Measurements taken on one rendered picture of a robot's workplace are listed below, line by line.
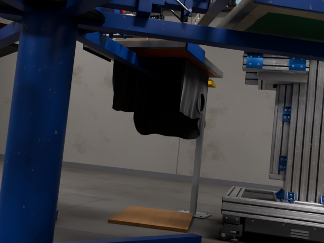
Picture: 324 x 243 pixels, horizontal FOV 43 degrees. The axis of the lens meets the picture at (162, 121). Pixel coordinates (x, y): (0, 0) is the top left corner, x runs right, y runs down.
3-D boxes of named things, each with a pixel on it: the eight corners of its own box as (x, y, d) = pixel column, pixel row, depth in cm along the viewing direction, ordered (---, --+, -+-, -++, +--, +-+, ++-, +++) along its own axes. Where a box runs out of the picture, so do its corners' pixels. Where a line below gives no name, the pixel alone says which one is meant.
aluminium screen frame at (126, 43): (143, 75, 297) (144, 70, 297) (222, 78, 274) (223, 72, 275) (84, 47, 224) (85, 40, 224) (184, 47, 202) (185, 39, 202)
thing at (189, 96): (191, 128, 268) (196, 74, 270) (203, 129, 265) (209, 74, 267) (165, 122, 225) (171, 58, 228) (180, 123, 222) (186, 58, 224)
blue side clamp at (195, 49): (195, 63, 231) (196, 51, 232) (204, 63, 229) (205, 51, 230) (177, 49, 203) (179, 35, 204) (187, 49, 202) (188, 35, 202)
